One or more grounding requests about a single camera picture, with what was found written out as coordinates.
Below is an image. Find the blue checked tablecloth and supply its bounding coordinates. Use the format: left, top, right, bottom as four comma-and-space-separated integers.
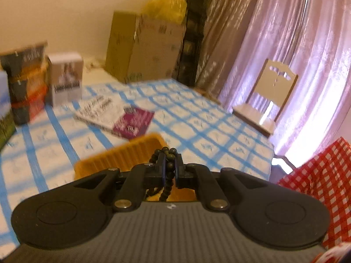
0, 78, 275, 248

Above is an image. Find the black folding ladder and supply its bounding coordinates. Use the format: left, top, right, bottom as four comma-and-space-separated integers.
175, 0, 210, 87

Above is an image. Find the brown patterned curtain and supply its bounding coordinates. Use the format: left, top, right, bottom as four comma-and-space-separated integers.
195, 0, 265, 99

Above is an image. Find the red instant rice bowl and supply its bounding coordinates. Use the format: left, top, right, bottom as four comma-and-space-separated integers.
11, 90, 48, 125

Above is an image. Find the yellow plastic bag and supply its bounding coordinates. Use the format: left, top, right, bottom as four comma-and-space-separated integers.
144, 0, 188, 25

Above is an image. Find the dark bead bracelet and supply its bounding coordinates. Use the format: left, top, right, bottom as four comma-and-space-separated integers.
147, 146, 179, 202

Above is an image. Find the red checked cloth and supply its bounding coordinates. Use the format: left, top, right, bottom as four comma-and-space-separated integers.
277, 136, 351, 263

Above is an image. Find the white product box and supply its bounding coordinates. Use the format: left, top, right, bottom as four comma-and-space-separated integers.
45, 52, 84, 107

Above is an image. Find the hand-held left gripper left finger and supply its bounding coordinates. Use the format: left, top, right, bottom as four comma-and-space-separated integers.
73, 153, 168, 212

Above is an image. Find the black instant rice bowl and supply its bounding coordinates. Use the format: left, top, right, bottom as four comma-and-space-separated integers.
0, 42, 48, 74

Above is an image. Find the golden plastic tray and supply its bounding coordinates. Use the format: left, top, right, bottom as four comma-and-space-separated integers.
73, 133, 198, 202

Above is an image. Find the pink sheer curtain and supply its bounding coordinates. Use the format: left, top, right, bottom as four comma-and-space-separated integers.
218, 0, 351, 170

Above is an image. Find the orange instant rice bowl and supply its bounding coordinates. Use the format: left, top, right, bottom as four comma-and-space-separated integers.
8, 66, 52, 102

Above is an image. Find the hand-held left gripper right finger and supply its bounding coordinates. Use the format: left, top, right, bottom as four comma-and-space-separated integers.
175, 153, 270, 212

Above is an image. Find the large cardboard box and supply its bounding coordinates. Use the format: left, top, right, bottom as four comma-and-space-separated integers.
105, 10, 185, 85

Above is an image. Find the white and purple book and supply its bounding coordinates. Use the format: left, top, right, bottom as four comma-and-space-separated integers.
73, 94, 155, 139

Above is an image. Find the wooden chair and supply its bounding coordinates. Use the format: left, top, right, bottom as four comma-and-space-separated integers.
232, 58, 299, 137

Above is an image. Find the light blue cow milk box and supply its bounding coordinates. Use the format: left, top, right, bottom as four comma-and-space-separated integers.
0, 70, 17, 150

